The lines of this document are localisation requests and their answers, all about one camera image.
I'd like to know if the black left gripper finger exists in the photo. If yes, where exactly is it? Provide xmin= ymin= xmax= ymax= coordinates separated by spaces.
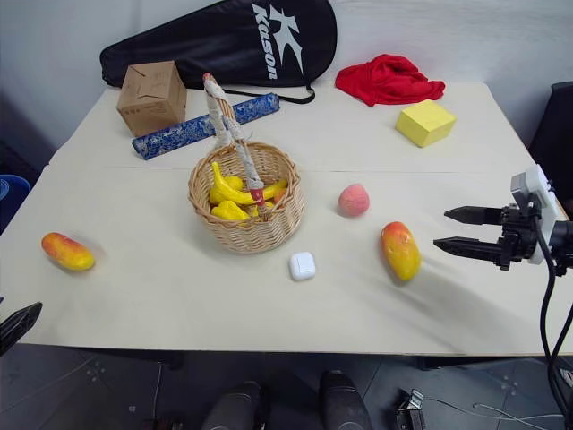
xmin=0 ymin=301 xmax=44 ymax=356

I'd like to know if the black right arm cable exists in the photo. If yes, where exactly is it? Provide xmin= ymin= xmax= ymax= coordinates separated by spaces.
xmin=534 ymin=210 xmax=573 ymax=417

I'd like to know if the yellow banana bunch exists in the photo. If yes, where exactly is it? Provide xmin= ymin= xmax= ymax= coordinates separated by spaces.
xmin=209 ymin=161 xmax=290 ymax=207

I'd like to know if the brown cardboard box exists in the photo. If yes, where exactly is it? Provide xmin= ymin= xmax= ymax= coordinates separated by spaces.
xmin=115 ymin=60 xmax=188 ymax=138

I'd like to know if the black Kason racket bag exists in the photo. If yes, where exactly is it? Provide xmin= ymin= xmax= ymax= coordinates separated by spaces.
xmin=98 ymin=0 xmax=338 ymax=104

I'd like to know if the blue patterned long box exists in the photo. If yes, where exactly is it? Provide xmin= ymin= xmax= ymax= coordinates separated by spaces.
xmin=131 ymin=91 xmax=282 ymax=162

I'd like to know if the pink peach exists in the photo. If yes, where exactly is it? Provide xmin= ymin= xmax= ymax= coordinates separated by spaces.
xmin=337 ymin=182 xmax=372 ymax=219

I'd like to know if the orange yellow mango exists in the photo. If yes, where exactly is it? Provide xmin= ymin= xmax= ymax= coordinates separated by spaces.
xmin=40 ymin=231 xmax=97 ymax=272
xmin=381 ymin=220 xmax=423 ymax=282

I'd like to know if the metal clamp on floor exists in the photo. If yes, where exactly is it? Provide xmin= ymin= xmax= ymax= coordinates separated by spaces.
xmin=394 ymin=388 xmax=427 ymax=430

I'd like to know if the white earbuds case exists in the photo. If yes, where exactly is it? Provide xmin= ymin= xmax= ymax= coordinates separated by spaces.
xmin=287 ymin=251 xmax=316 ymax=282

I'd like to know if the yellow sponge block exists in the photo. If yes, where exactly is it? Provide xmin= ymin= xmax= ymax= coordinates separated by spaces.
xmin=395 ymin=99 xmax=458 ymax=149

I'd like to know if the white wire on floor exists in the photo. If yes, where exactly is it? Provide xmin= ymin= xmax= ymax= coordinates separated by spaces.
xmin=423 ymin=396 xmax=566 ymax=425

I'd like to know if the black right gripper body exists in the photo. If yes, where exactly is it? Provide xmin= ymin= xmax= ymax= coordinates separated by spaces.
xmin=493 ymin=202 xmax=545 ymax=272

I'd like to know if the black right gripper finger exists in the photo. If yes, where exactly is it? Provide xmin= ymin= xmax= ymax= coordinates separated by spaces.
xmin=432 ymin=236 xmax=503 ymax=266
xmin=443 ymin=205 xmax=505 ymax=227

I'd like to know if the small yellow banana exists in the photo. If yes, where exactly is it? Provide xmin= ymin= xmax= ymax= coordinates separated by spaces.
xmin=210 ymin=200 xmax=252 ymax=222

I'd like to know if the wicker basket with handle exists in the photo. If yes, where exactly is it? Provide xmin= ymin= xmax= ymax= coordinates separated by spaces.
xmin=187 ymin=72 xmax=308 ymax=256

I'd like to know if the blue stool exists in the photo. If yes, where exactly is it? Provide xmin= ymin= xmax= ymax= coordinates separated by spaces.
xmin=0 ymin=173 xmax=31 ymax=228

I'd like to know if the dark rounded shape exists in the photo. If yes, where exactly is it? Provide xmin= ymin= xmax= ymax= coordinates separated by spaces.
xmin=200 ymin=380 xmax=271 ymax=430
xmin=317 ymin=369 xmax=372 ymax=430

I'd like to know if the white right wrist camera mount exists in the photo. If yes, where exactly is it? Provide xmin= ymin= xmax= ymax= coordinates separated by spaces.
xmin=510 ymin=164 xmax=559 ymax=264

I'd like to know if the red cloth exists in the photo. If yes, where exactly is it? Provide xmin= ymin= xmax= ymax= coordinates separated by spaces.
xmin=335 ymin=53 xmax=447 ymax=108

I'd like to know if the black chair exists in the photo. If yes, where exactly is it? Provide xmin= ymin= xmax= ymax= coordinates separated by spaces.
xmin=526 ymin=81 xmax=573 ymax=211

